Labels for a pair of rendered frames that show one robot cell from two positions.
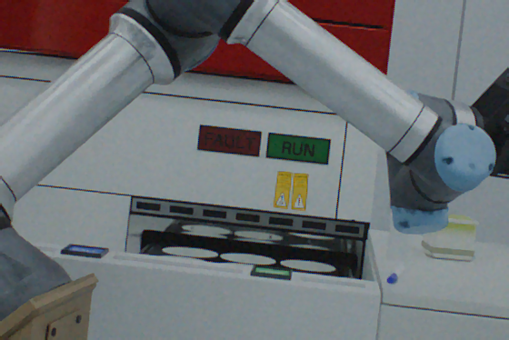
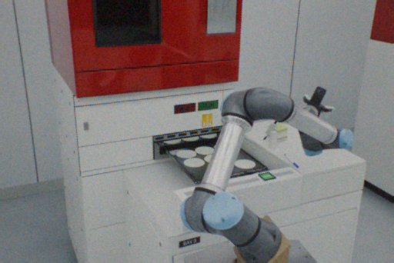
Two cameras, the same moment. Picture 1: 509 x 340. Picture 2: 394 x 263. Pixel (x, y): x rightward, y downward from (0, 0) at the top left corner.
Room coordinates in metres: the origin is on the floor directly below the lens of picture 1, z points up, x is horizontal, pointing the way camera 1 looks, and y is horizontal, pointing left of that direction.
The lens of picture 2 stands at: (0.21, 1.01, 1.81)
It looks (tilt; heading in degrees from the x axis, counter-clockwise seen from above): 21 degrees down; 333
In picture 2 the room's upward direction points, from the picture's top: 1 degrees clockwise
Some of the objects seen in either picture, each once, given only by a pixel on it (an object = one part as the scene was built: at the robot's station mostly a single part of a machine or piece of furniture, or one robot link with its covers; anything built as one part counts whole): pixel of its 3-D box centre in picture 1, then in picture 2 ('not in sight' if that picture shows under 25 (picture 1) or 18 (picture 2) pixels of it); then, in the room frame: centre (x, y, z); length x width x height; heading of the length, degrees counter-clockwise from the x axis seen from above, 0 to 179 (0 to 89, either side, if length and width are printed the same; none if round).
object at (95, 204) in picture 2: not in sight; (142, 201); (2.51, 0.25, 0.41); 0.82 x 0.71 x 0.82; 89
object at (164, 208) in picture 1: (247, 217); (193, 132); (2.15, 0.08, 0.96); 0.44 x 0.01 x 0.02; 89
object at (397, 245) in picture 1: (400, 216); (272, 134); (1.82, -0.18, 1.03); 0.06 x 0.04 x 0.13; 179
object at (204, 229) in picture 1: (244, 252); (193, 144); (2.15, 0.08, 0.89); 0.44 x 0.02 x 0.10; 89
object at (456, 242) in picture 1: (448, 235); (277, 131); (1.90, -0.27, 1.00); 0.07 x 0.07 x 0.07; 8
